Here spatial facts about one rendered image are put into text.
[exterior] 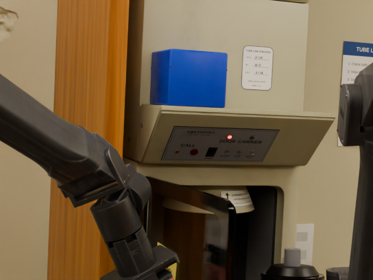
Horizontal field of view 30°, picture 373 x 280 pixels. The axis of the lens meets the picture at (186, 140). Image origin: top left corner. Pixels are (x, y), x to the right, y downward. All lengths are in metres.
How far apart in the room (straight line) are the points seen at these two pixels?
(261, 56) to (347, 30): 0.64
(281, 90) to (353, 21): 0.64
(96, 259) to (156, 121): 0.24
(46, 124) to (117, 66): 0.29
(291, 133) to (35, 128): 0.54
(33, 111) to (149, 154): 0.39
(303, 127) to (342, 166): 0.69
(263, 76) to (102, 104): 0.33
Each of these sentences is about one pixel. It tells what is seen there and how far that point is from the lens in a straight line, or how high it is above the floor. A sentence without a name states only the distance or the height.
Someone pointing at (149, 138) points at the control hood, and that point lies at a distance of 1.14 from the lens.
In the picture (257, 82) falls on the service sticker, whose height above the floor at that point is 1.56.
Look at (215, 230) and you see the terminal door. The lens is 0.96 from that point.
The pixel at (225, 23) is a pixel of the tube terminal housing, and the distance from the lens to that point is 1.26.
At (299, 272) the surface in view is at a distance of 1.19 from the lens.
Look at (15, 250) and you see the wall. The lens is 1.63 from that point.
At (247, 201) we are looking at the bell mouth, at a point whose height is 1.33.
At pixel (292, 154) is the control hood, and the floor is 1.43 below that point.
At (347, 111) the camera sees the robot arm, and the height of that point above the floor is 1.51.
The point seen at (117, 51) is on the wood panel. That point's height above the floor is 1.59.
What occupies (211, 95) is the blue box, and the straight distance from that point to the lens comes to 1.13.
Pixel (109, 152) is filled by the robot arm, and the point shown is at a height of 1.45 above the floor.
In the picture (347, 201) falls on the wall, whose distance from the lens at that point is 1.92.
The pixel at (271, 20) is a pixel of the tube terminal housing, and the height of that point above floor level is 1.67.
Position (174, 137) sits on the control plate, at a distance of 1.14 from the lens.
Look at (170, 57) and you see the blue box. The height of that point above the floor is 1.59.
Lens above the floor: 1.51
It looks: 3 degrees down
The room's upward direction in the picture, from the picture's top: 3 degrees clockwise
